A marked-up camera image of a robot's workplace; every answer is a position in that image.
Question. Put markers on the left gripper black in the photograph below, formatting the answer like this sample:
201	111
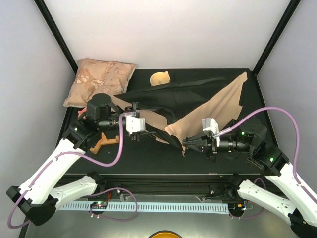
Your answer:
136	135

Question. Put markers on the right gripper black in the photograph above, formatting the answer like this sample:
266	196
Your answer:
206	142

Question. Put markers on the beige black pet tent fabric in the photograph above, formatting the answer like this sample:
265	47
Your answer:
175	111

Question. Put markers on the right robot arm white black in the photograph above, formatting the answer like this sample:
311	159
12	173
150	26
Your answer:
298	208

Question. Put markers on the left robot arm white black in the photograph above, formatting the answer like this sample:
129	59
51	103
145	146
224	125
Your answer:
38	198

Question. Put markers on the wooden bowl stand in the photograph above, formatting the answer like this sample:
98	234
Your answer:
104	141

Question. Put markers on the beige cat-ear bowl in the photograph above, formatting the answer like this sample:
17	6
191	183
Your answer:
160	78

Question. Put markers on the pink cat-ear bowl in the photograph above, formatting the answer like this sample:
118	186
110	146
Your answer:
82	114

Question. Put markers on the beige patterned pillow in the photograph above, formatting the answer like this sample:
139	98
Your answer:
96	76

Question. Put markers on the right small circuit board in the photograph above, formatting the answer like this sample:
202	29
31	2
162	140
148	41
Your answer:
238	207

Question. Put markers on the small circuit board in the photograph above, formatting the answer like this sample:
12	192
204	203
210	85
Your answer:
238	207
99	205

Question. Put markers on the left small circuit board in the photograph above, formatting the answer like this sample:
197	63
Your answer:
99	205

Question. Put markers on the yellow round object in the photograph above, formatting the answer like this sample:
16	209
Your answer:
165	234

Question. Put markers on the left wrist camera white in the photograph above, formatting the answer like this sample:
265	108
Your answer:
134	124

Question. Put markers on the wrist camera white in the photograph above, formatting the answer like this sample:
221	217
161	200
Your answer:
211	129
134	124

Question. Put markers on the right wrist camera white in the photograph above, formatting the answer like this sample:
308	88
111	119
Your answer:
211	129

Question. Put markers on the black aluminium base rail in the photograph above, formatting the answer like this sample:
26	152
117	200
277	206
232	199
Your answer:
205	186

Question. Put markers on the white slotted cable duct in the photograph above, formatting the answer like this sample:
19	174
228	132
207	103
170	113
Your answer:
164	207

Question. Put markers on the left black frame post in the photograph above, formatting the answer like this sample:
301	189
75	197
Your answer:
47	16

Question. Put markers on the black frame post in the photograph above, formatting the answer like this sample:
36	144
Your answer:
47	16
285	18

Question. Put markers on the right black frame post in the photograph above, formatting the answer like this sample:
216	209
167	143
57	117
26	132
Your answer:
285	18

